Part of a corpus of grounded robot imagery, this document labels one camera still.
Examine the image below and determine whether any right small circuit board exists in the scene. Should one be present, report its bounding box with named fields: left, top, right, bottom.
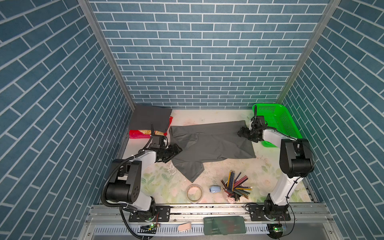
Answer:
left=267, top=224, right=285, bottom=240

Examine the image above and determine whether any green plastic basket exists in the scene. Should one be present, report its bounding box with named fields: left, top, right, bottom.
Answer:
left=252, top=104, right=302, bottom=152

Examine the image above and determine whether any black mounting plate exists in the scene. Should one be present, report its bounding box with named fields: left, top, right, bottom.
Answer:
left=244, top=203, right=291, bottom=222
left=129, top=205, right=171, bottom=223

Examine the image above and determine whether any small circuit board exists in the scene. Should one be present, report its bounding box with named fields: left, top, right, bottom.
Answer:
left=138, top=224, right=158, bottom=235
left=267, top=224, right=285, bottom=240

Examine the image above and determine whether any folded dark grey t shirt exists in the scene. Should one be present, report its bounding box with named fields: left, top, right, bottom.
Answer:
left=129, top=105, right=172, bottom=133

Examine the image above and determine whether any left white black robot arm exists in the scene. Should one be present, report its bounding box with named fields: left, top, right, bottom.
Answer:
left=101, top=135, right=183, bottom=218

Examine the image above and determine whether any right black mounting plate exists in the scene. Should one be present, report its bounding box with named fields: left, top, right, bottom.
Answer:
left=244, top=203, right=291, bottom=222

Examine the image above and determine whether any bundle of coloured pencils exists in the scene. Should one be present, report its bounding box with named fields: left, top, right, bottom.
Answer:
left=221, top=170, right=253, bottom=202

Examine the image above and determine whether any pink eraser block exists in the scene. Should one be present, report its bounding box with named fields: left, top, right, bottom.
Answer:
left=177, top=223, right=192, bottom=232

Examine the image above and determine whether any small blue pencil sharpener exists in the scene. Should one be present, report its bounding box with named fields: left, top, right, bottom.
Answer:
left=209, top=186, right=221, bottom=193

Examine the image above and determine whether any left small circuit board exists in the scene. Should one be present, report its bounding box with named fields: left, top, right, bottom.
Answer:
left=138, top=224, right=158, bottom=235

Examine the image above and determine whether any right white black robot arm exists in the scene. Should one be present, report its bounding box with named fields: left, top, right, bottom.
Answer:
left=238, top=116, right=315, bottom=220

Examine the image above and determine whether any roll of clear tape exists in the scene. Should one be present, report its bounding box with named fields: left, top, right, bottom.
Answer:
left=186, top=184, right=203, bottom=204

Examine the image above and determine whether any folded red t shirt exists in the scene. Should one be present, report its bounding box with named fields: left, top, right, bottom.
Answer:
left=129, top=117, right=173, bottom=139

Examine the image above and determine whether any left black corrugated cable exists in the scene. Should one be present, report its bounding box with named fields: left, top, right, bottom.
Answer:
left=100, top=122, right=157, bottom=240

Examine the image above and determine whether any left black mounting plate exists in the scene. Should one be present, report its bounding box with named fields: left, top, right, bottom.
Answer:
left=129, top=205, right=171, bottom=223

